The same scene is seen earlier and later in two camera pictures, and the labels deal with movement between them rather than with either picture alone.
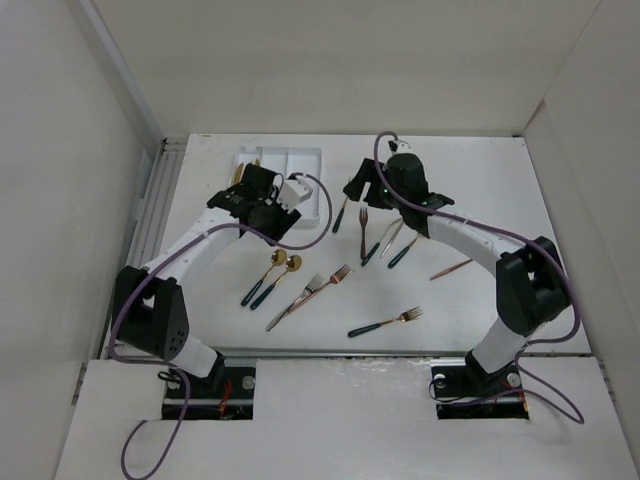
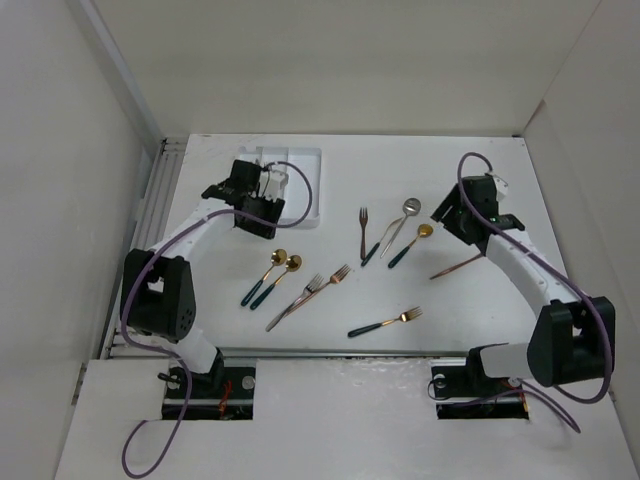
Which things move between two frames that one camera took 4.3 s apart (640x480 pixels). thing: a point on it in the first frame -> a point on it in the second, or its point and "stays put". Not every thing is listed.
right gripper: [355, 186] -> [452, 199]
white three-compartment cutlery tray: [288, 162] stays put
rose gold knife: [450, 269] stays put
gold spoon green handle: [395, 260] stays put
